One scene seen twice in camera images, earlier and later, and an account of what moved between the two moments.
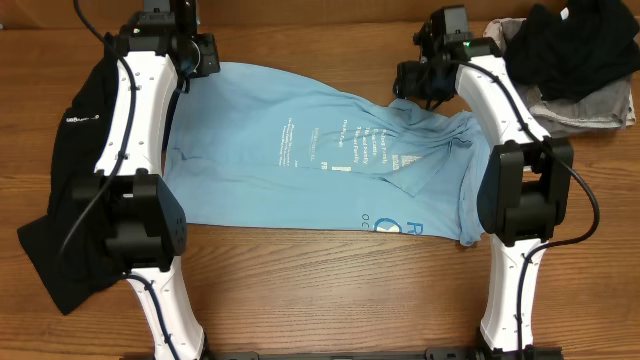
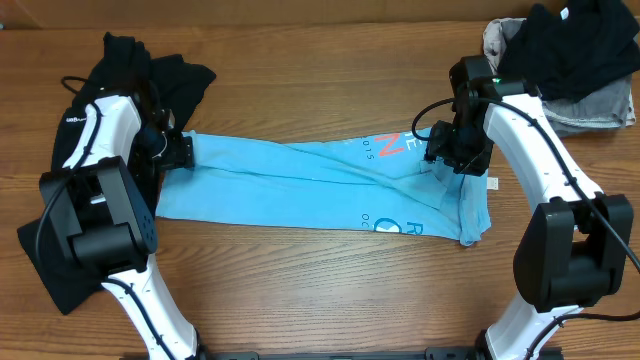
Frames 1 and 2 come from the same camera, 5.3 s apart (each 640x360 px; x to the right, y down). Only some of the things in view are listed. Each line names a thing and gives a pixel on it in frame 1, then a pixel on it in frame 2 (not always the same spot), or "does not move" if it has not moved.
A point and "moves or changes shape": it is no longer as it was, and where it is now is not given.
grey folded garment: x=607 y=107 does not move
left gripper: x=212 y=63 → x=182 y=152
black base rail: x=514 y=353 does not move
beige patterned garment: x=499 y=32 does not move
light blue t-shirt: x=249 y=147 moves or changes shape
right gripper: x=406 y=85 → x=437 y=147
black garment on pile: x=566 y=49 does not move
